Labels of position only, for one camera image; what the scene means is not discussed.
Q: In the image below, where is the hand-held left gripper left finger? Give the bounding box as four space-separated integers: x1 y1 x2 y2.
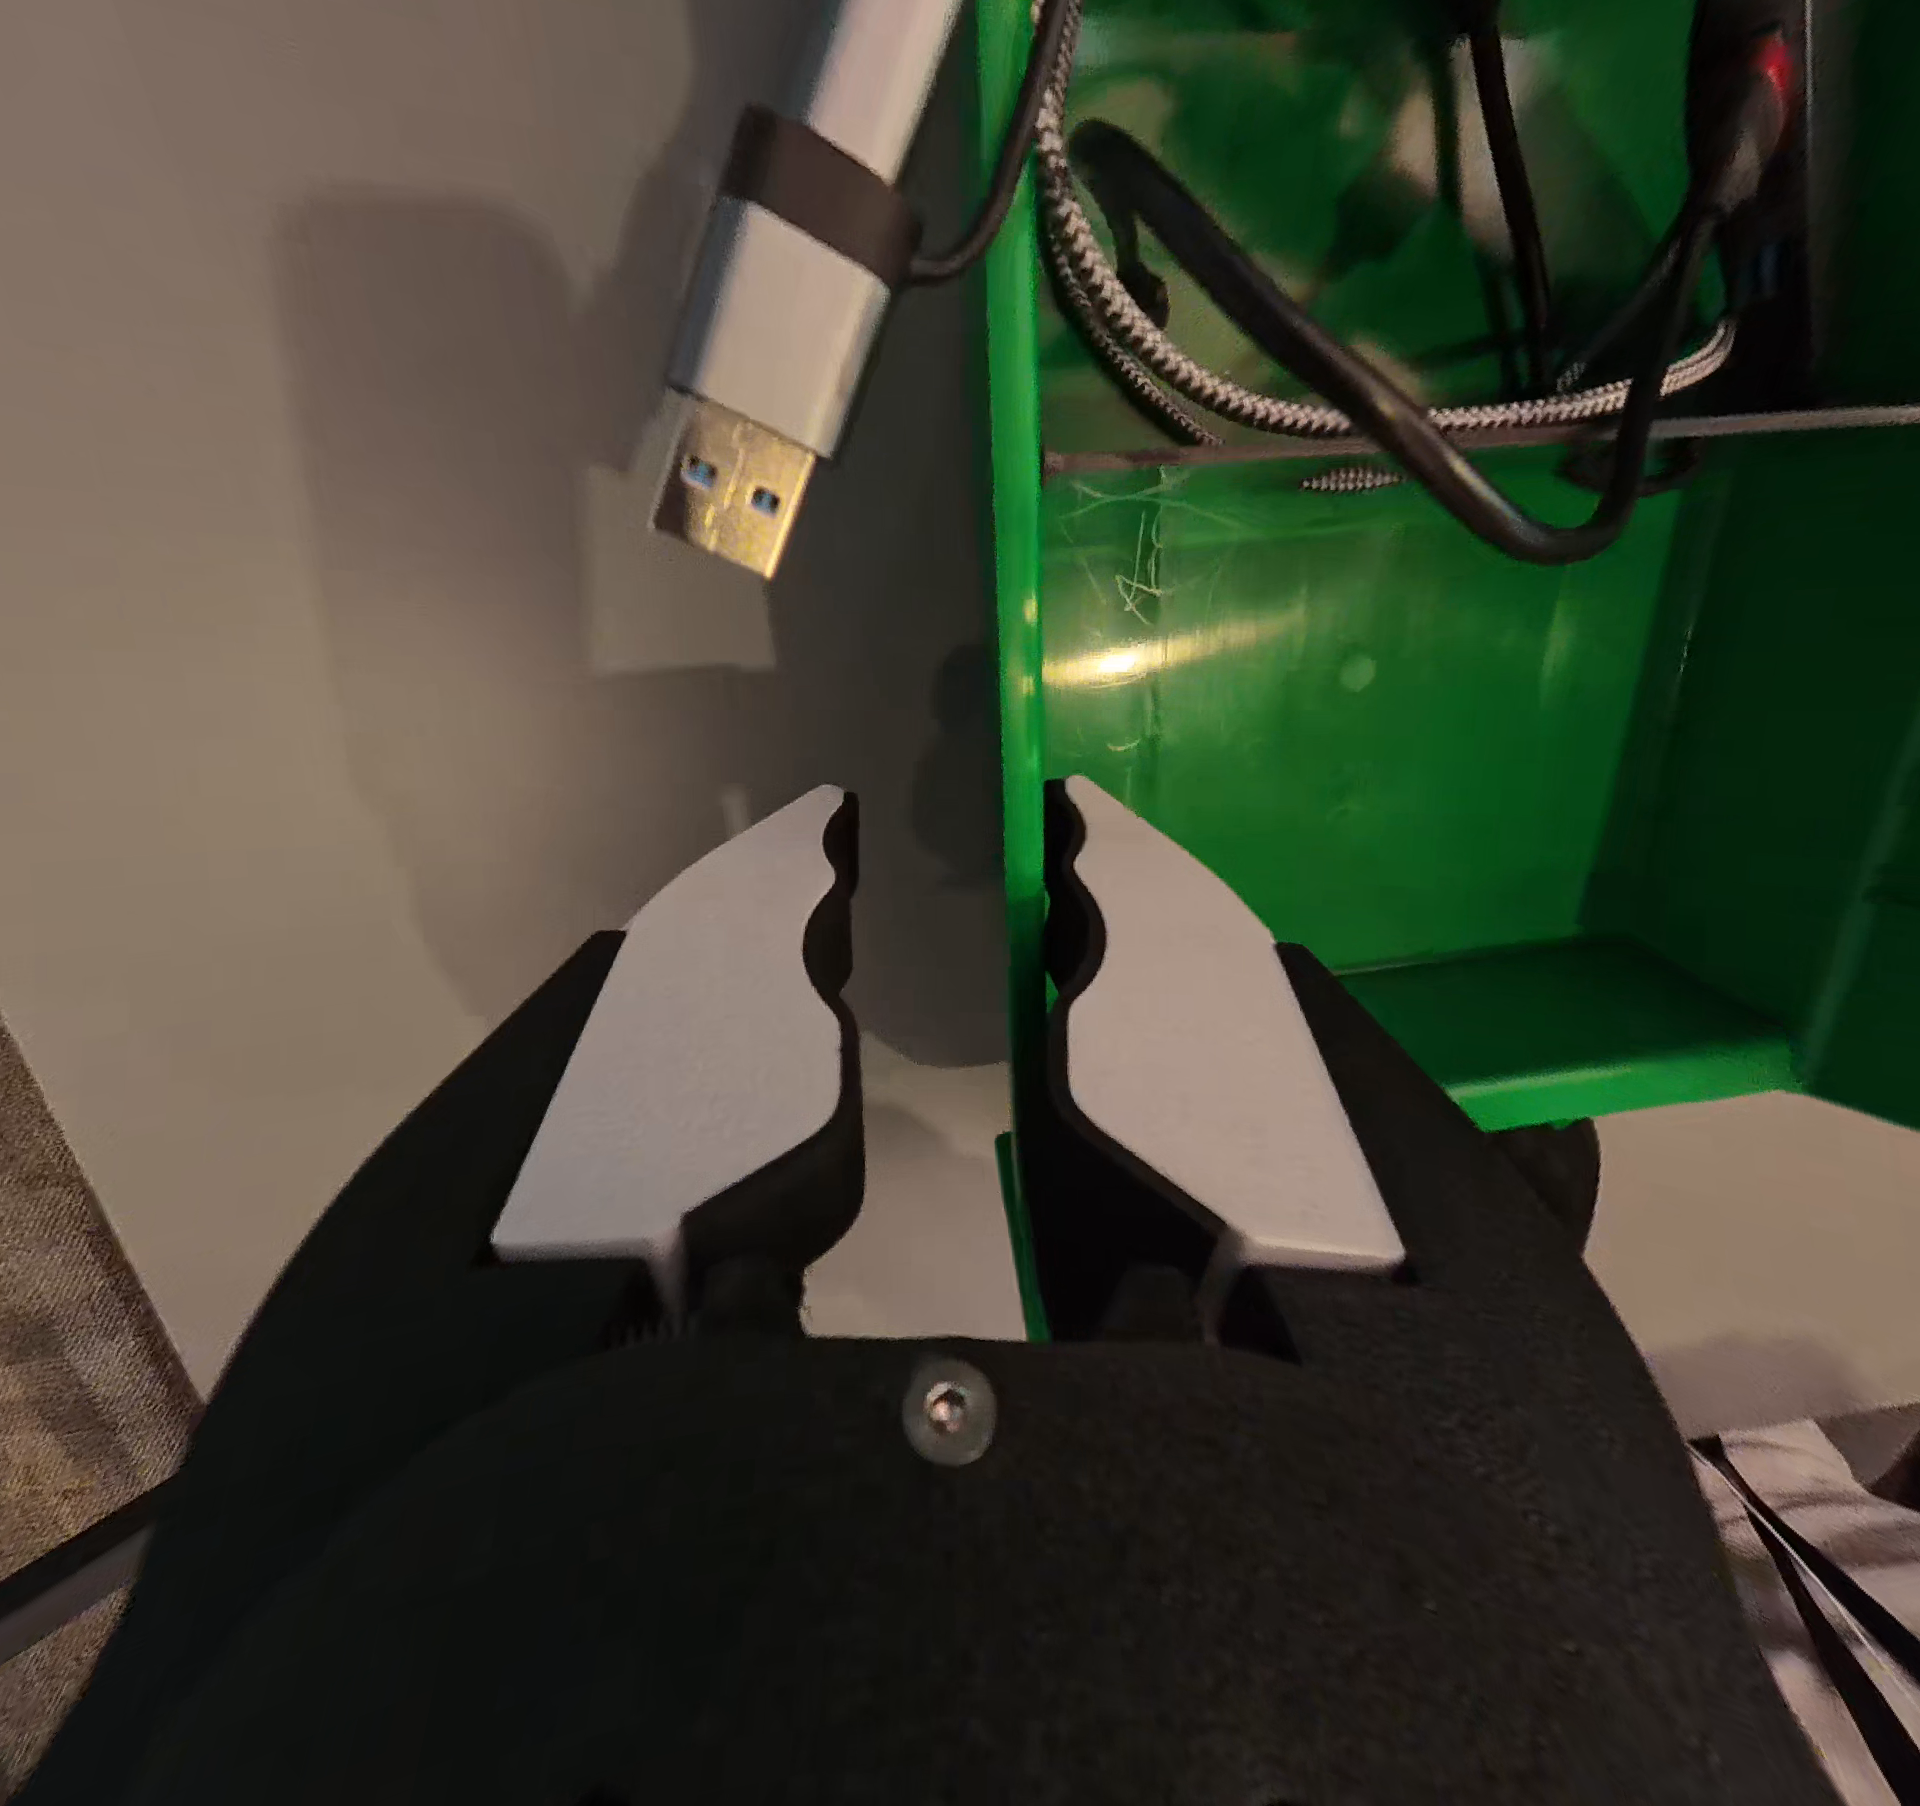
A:
485 784 870 1265

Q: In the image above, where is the black cable gold plug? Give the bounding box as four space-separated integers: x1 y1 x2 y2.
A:
1405 0 1553 397

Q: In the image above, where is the silver USB hub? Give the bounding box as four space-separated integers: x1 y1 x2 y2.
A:
649 0 987 585

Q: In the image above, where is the grey braided USB cable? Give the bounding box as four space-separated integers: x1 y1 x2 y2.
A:
1032 0 1750 446

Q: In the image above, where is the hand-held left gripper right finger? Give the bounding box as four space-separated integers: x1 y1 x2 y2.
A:
1045 774 1411 1272

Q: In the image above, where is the black cable red-ringed plug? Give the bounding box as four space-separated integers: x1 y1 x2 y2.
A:
1061 30 1802 563

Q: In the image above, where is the green plastic bin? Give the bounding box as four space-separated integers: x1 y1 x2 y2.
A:
975 0 1920 1341

